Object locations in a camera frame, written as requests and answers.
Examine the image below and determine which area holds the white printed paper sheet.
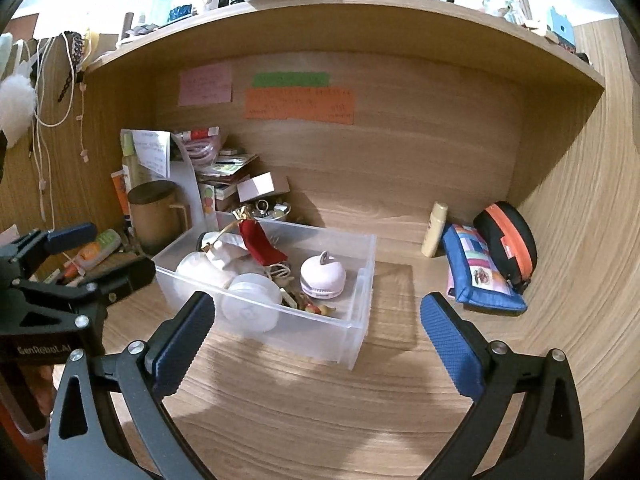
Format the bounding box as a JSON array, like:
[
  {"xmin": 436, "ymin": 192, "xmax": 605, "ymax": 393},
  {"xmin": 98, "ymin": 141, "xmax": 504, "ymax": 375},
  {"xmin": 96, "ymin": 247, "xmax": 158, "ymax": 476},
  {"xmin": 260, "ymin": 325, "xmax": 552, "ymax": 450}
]
[{"xmin": 131, "ymin": 130, "xmax": 172, "ymax": 179}]

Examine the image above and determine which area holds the white apple-shaped desk vacuum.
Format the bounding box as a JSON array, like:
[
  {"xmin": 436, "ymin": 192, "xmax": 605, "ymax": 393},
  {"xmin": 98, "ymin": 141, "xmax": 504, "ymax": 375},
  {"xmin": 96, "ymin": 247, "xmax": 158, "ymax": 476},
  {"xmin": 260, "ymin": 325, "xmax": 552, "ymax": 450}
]
[{"xmin": 300, "ymin": 251, "xmax": 347, "ymax": 301}]

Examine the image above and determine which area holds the wooden desktop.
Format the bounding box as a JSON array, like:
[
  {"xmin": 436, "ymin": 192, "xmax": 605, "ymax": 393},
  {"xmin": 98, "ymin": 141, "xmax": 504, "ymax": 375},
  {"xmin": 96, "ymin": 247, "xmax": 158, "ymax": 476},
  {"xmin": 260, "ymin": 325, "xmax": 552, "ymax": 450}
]
[{"xmin": 30, "ymin": 195, "xmax": 640, "ymax": 480}]

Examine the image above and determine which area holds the black beaded headband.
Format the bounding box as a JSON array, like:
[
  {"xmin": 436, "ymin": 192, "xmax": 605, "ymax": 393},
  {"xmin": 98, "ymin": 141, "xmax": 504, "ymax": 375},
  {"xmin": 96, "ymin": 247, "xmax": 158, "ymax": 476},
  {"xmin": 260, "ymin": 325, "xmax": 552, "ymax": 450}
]
[{"xmin": 57, "ymin": 32, "xmax": 86, "ymax": 106}]

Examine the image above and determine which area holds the blue patchwork pencil case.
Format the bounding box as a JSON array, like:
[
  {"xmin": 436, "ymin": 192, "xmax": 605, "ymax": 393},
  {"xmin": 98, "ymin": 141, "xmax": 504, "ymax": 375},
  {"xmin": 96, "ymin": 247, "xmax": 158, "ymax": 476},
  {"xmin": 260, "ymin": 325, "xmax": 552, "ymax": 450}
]
[{"xmin": 440, "ymin": 224, "xmax": 528, "ymax": 317}]

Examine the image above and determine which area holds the green paper note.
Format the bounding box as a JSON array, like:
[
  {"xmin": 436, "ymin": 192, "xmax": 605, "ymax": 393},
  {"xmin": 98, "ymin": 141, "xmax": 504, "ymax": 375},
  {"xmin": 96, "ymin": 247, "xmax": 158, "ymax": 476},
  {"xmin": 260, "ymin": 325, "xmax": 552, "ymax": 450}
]
[{"xmin": 251, "ymin": 71, "xmax": 332, "ymax": 87}]

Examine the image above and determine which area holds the white charging cable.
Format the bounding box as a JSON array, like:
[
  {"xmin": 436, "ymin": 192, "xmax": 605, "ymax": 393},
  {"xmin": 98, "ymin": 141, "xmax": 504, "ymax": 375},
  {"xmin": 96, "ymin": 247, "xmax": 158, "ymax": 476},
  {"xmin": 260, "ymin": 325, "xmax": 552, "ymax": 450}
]
[{"xmin": 27, "ymin": 35, "xmax": 93, "ymax": 223}]

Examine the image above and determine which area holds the white cable coil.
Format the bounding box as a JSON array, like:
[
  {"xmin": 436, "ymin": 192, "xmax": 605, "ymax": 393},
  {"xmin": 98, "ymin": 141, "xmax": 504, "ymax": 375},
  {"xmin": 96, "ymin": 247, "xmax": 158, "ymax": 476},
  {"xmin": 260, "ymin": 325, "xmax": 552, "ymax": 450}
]
[{"xmin": 262, "ymin": 262, "xmax": 295, "ymax": 283}]

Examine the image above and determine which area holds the white bowl of trinkets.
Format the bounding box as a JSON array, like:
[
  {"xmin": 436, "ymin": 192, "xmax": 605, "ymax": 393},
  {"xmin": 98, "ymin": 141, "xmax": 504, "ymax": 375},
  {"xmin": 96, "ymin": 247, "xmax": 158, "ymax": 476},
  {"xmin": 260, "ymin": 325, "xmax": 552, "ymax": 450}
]
[{"xmin": 232, "ymin": 199, "xmax": 293, "ymax": 223}]

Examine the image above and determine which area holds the teal cup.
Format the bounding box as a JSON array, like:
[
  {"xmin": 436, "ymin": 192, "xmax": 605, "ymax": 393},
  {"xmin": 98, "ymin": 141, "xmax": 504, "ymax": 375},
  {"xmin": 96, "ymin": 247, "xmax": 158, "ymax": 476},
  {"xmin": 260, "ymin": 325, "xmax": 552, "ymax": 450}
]
[{"xmin": 150, "ymin": 0, "xmax": 175, "ymax": 26}]

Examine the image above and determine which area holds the wooden hutch shelf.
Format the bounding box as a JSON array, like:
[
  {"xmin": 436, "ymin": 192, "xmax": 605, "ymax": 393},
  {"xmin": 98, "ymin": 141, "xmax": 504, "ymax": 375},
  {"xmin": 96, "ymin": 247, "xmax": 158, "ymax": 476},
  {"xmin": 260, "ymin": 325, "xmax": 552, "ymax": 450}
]
[{"xmin": 82, "ymin": 0, "xmax": 607, "ymax": 92}]

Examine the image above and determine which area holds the pink coiled cable packet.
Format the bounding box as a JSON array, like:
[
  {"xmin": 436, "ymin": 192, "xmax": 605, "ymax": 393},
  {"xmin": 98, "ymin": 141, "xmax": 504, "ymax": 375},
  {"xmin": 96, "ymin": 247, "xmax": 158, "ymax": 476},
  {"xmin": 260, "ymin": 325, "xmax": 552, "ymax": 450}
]
[{"xmin": 172, "ymin": 127, "xmax": 223, "ymax": 166}]

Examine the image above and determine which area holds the pink paper note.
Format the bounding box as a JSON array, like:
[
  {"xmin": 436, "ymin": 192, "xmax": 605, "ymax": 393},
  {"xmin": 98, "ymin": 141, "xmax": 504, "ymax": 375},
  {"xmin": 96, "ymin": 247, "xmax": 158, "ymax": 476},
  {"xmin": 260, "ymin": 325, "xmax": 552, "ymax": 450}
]
[{"xmin": 177, "ymin": 64, "xmax": 234, "ymax": 107}]

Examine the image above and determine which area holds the black orange zip case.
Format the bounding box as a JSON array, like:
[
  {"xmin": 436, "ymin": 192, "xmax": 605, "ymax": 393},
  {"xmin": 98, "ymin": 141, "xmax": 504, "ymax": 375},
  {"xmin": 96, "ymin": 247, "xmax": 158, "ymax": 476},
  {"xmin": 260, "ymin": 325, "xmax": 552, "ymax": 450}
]
[{"xmin": 472, "ymin": 201, "xmax": 538, "ymax": 295}]

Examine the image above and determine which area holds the small white cardboard box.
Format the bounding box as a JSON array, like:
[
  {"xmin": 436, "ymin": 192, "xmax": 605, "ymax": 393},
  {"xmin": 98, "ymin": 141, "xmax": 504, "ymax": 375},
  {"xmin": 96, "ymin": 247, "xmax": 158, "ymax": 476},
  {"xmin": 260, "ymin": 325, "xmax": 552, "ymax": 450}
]
[{"xmin": 236, "ymin": 171, "xmax": 291, "ymax": 204}]

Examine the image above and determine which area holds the cream lotion bottle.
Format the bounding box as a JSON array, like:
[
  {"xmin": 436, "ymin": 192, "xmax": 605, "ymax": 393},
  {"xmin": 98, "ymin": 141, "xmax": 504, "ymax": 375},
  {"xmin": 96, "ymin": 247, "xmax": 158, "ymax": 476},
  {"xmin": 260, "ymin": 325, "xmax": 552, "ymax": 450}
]
[{"xmin": 421, "ymin": 201, "xmax": 449, "ymax": 259}]

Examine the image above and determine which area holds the white round tub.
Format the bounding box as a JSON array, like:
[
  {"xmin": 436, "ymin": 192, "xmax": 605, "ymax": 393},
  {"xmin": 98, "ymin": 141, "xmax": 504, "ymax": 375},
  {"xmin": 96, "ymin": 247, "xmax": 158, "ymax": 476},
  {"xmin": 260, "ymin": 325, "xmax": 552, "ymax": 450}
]
[{"xmin": 174, "ymin": 251, "xmax": 236, "ymax": 291}]

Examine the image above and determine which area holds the orange white packet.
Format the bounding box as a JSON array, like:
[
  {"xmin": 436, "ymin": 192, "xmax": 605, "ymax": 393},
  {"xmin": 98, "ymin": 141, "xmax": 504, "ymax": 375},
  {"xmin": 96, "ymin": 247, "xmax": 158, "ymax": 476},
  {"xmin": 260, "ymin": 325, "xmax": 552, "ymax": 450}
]
[{"xmin": 111, "ymin": 170, "xmax": 132, "ymax": 218}]

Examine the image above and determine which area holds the white fluffy pompom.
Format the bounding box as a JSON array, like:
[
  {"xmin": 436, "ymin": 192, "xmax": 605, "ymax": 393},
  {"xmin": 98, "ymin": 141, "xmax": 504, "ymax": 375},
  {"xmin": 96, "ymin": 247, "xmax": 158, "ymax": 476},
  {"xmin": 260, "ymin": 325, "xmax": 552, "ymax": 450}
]
[{"xmin": 0, "ymin": 72, "xmax": 38, "ymax": 148}]

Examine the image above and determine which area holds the clear glass jar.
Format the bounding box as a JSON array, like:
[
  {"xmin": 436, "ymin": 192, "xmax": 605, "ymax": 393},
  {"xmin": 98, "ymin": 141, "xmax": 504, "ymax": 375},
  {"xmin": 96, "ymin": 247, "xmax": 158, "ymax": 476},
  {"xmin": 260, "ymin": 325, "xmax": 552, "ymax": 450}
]
[{"xmin": 482, "ymin": 0, "xmax": 521, "ymax": 21}]

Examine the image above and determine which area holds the blue house-shaped box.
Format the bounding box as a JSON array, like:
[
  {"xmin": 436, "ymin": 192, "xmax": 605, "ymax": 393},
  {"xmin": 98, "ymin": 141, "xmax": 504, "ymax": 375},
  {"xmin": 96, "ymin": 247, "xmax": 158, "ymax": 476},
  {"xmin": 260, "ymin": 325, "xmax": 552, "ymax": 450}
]
[{"xmin": 545, "ymin": 6, "xmax": 576, "ymax": 51}]

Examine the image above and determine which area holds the brown wooden mug with lid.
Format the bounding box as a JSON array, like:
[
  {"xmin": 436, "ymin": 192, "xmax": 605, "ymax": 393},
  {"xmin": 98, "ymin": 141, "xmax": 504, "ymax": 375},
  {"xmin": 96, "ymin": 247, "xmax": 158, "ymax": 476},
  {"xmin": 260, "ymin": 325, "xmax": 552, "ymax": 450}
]
[{"xmin": 127, "ymin": 181, "xmax": 192, "ymax": 256}]

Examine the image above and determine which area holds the cream small pouch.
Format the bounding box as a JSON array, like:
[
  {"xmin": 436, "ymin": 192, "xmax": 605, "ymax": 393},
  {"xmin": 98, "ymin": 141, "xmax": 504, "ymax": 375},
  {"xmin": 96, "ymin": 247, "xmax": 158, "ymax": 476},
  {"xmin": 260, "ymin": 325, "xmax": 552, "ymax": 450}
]
[{"xmin": 202, "ymin": 237, "xmax": 251, "ymax": 273}]

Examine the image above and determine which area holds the pale green tube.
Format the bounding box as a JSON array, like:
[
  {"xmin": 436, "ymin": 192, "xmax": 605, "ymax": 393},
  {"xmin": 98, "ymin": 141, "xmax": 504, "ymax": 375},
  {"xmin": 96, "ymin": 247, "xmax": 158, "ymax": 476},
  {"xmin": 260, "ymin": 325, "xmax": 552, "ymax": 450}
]
[{"xmin": 121, "ymin": 131, "xmax": 151, "ymax": 188}]

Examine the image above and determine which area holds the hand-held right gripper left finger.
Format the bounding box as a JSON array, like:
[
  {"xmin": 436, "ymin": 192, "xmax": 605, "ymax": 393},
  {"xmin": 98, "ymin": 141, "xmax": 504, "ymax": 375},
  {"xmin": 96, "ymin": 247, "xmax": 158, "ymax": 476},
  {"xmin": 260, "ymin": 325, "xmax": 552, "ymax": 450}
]
[{"xmin": 45, "ymin": 291, "xmax": 217, "ymax": 480}]

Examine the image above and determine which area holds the white ribbed round jar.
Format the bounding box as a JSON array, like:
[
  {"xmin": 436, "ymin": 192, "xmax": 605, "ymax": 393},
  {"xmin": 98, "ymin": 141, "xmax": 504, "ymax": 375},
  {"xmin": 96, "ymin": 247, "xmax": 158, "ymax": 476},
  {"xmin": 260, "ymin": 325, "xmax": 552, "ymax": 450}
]
[{"xmin": 220, "ymin": 273, "xmax": 282, "ymax": 333}]

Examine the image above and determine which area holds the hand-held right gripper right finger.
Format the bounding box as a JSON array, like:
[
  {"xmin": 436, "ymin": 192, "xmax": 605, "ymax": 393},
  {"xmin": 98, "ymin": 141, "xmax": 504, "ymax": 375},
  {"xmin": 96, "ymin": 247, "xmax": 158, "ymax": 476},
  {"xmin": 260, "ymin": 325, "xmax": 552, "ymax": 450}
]
[{"xmin": 417, "ymin": 292, "xmax": 586, "ymax": 480}]

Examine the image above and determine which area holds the clear packet of stickers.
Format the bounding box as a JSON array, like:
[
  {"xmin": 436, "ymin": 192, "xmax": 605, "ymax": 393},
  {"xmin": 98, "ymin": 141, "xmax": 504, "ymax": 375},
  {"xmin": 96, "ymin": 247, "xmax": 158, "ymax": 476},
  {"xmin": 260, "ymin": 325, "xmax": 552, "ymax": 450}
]
[{"xmin": 197, "ymin": 152, "xmax": 261, "ymax": 178}]

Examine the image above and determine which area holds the clear plastic storage box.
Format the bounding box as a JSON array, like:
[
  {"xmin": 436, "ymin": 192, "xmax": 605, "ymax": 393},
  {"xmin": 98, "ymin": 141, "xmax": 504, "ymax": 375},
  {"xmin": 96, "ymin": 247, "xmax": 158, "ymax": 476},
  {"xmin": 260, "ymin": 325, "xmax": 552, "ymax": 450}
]
[{"xmin": 152, "ymin": 210, "xmax": 378, "ymax": 372}]

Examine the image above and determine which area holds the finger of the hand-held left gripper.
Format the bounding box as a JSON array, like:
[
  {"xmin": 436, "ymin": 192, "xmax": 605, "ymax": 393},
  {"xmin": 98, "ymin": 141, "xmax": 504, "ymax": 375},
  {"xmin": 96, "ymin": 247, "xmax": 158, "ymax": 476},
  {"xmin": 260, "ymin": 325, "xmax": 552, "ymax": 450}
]
[
  {"xmin": 30, "ymin": 222, "xmax": 99, "ymax": 273},
  {"xmin": 11, "ymin": 256, "xmax": 157, "ymax": 331}
]

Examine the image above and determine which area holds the brown notebook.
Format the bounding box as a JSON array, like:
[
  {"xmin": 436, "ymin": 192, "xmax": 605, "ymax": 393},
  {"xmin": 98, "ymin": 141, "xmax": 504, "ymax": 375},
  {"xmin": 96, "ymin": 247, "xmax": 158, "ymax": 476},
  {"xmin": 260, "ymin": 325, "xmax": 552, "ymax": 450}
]
[{"xmin": 200, "ymin": 170, "xmax": 253, "ymax": 200}]

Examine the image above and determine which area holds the orange paper note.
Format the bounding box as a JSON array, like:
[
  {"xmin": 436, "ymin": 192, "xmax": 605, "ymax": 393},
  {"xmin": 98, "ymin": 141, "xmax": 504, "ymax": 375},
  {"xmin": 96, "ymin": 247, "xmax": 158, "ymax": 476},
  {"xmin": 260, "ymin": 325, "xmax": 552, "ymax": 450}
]
[{"xmin": 243, "ymin": 86, "xmax": 356, "ymax": 126}]

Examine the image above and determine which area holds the green orange packet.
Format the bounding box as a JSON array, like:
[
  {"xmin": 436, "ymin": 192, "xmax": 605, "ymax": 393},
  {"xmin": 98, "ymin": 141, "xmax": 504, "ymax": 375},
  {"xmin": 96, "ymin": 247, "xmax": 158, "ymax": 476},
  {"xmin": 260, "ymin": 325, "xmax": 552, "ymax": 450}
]
[{"xmin": 77, "ymin": 230, "xmax": 123, "ymax": 268}]

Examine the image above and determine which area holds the red velvet pouch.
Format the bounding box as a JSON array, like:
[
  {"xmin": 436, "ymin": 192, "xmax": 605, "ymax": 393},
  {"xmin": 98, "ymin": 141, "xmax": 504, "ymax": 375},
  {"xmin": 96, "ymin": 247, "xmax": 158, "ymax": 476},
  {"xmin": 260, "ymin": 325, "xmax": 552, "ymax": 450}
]
[{"xmin": 235, "ymin": 206, "xmax": 290, "ymax": 266}]

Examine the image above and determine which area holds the small colourful charm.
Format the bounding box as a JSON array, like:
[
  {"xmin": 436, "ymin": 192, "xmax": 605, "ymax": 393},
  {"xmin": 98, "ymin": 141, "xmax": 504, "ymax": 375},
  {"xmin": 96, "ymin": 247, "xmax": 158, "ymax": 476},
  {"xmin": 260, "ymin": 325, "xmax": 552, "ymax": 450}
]
[{"xmin": 295, "ymin": 300, "xmax": 335, "ymax": 317}]

